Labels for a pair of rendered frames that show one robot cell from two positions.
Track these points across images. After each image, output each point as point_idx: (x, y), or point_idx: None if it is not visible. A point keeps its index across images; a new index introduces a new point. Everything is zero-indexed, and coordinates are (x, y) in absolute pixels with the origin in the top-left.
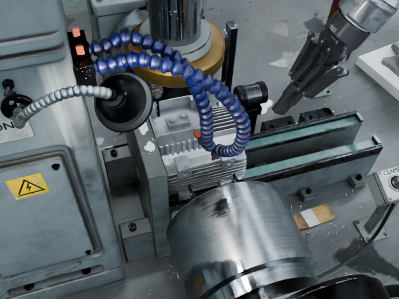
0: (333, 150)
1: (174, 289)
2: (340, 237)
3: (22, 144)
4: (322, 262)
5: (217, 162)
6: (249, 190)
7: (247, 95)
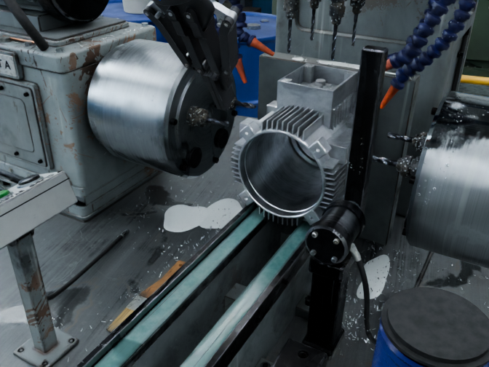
0: (157, 321)
1: (225, 193)
2: (89, 312)
3: None
4: (100, 277)
5: None
6: None
7: (328, 209)
